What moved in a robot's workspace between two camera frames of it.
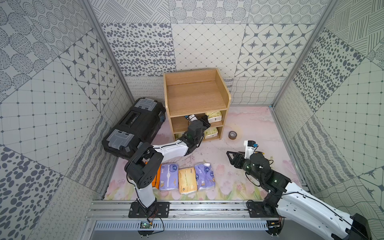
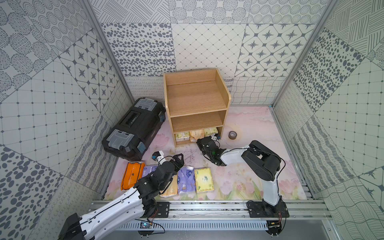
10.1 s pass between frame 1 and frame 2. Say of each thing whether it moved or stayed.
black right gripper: moved
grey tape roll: stayed
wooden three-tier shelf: stayed
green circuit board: stayed
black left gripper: moved
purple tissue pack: moved
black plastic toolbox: stayed
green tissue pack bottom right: stayed
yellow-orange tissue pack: moved
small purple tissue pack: moved
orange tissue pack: moved
